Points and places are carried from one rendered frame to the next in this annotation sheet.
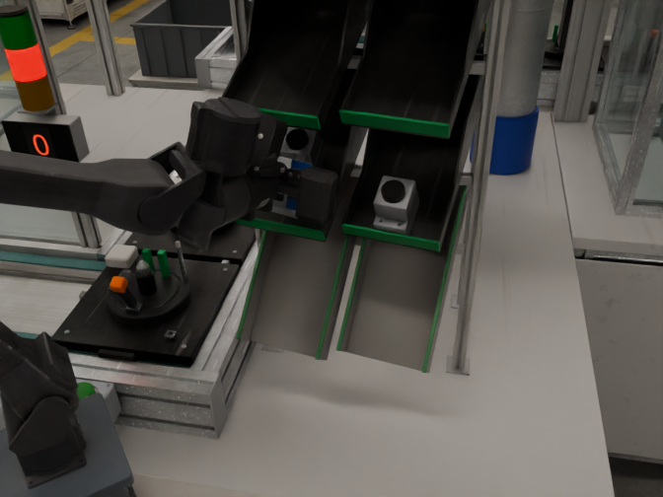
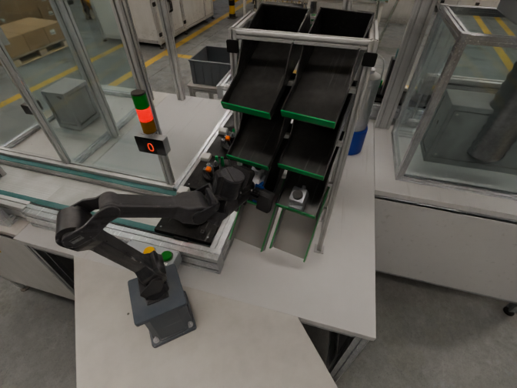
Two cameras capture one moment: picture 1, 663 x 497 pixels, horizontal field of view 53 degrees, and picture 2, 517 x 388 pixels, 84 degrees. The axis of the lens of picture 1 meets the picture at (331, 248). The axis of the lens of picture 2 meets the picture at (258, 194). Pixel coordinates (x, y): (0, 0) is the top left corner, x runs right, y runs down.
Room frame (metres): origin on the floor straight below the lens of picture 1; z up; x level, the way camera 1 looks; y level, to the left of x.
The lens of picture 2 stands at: (0.11, 0.00, 1.86)
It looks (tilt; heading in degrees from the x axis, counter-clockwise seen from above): 45 degrees down; 3
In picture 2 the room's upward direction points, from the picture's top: straight up
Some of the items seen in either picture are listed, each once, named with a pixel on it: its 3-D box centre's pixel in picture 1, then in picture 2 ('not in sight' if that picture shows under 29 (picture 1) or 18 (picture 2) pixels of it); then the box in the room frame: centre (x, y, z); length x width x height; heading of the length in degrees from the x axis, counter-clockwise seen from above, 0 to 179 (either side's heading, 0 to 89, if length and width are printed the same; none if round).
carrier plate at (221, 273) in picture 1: (151, 303); (195, 214); (0.88, 0.31, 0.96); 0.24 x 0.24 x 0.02; 78
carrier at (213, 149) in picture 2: not in sight; (233, 138); (1.37, 0.21, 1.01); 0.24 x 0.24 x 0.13; 78
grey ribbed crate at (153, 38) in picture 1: (218, 37); (227, 67); (3.01, 0.48, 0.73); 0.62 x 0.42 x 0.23; 78
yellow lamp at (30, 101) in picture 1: (35, 91); (148, 125); (1.03, 0.47, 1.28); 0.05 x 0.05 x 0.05
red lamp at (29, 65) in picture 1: (26, 60); (144, 112); (1.03, 0.47, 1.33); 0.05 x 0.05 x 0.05
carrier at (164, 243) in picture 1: (199, 200); (216, 167); (1.13, 0.26, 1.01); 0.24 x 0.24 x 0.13; 78
